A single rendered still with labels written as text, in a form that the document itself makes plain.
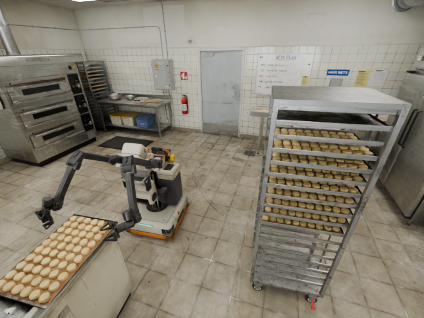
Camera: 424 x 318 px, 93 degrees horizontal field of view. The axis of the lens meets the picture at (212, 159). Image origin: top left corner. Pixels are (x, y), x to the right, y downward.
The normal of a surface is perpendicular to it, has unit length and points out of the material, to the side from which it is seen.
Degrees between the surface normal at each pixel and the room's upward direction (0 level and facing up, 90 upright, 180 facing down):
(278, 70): 90
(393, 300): 0
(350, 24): 90
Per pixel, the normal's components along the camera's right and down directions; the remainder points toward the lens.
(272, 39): -0.32, 0.46
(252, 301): -0.01, -0.88
